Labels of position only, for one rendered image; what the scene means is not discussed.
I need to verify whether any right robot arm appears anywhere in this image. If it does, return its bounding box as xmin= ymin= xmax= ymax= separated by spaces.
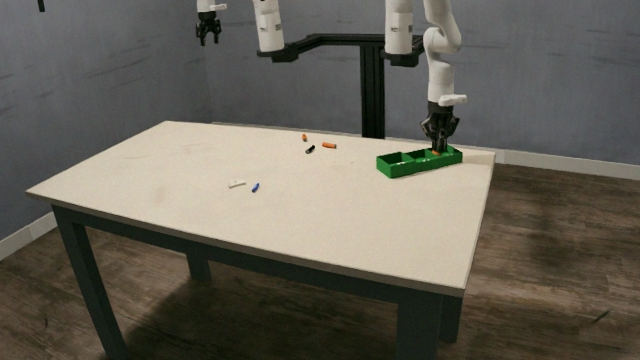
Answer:
xmin=197 ymin=0 xmax=284 ymax=51

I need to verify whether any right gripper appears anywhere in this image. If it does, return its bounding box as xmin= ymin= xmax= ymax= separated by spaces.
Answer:
xmin=196 ymin=11 xmax=222 ymax=48

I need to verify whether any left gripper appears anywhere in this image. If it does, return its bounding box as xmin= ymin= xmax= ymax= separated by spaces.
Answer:
xmin=420 ymin=100 xmax=460 ymax=152

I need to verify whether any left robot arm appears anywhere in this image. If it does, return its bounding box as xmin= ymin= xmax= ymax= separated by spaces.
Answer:
xmin=385 ymin=0 xmax=467 ymax=106

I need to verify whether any green three-compartment tray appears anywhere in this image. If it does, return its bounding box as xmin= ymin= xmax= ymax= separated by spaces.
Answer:
xmin=376 ymin=144 xmax=463 ymax=179

